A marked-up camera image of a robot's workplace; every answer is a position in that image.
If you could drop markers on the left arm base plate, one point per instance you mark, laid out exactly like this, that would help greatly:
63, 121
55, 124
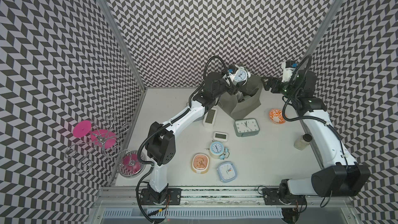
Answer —
160, 196

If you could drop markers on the blue twin-bell alarm clock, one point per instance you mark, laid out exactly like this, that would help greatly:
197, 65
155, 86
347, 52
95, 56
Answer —
218, 151

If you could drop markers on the small jar black lid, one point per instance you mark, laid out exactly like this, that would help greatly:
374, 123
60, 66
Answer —
303, 141

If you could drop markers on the green rectangular analog clock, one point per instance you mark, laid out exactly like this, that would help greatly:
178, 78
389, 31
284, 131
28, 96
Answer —
246, 127

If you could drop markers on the aluminium front rail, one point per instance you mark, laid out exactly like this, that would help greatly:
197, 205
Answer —
191, 196

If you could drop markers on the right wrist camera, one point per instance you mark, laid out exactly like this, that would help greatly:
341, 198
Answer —
288, 70

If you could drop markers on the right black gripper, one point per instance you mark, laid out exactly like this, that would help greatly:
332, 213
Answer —
276, 80

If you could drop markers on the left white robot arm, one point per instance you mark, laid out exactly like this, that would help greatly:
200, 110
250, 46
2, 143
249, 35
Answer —
160, 143

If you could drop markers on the orange patterned bowl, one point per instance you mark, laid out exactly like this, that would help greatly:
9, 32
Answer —
276, 116

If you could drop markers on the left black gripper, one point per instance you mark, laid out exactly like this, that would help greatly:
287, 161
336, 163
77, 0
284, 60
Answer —
236, 88

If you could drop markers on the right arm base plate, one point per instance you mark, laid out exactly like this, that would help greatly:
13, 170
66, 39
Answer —
273, 196

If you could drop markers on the small white digital clock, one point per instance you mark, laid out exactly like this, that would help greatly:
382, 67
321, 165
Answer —
220, 136

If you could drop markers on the white digital clock tall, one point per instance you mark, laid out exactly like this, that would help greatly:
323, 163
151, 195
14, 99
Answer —
210, 118

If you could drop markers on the orange oval cartoon clock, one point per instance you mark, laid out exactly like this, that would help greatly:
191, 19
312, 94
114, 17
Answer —
200, 163

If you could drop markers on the white twin-bell alarm clock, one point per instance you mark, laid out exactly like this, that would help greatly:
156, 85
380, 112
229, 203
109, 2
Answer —
241, 77

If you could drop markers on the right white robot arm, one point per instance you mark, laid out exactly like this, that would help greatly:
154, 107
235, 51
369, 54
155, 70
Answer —
340, 174

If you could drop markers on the blue square analog clock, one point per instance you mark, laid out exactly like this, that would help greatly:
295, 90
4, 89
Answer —
227, 172

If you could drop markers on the pink wire cup stand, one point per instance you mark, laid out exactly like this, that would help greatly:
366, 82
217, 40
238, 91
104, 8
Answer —
108, 142

